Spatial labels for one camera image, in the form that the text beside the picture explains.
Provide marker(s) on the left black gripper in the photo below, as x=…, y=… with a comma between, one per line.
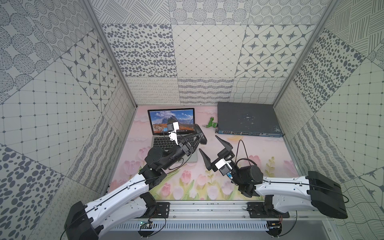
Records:
x=188, y=142

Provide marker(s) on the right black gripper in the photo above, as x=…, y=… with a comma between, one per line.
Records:
x=223, y=154

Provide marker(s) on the black wireless mouse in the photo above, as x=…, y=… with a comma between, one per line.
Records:
x=198, y=130

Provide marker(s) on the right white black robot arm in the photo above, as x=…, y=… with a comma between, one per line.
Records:
x=312, y=192

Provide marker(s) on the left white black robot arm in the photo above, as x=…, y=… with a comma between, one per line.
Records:
x=131, y=200

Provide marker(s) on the silver open laptop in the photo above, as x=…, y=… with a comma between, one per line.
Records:
x=159, y=120

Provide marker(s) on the pink floral table mat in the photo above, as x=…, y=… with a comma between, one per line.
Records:
x=193, y=181

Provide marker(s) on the dark grey network switch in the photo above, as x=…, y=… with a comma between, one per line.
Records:
x=247, y=119

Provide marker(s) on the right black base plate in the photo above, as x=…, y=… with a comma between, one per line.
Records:
x=258, y=210

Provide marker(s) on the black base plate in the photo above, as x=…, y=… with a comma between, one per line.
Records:
x=159, y=210
x=258, y=210

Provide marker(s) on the aluminium mounting rail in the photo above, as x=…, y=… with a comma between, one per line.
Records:
x=198, y=210

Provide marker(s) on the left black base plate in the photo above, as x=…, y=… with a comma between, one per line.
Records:
x=159, y=210

